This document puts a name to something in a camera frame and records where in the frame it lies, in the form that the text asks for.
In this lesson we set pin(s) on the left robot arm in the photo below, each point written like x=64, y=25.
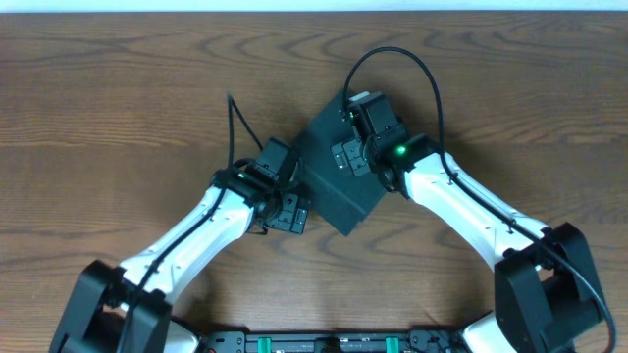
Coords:
x=128, y=308

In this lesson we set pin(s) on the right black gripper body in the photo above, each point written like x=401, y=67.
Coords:
x=350, y=157

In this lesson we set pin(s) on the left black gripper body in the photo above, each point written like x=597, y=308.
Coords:
x=290, y=214

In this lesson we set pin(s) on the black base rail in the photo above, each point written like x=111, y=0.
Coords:
x=414, y=341

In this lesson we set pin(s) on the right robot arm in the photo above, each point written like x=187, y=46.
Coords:
x=547, y=290

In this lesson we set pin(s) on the black gift box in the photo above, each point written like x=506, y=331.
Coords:
x=337, y=195

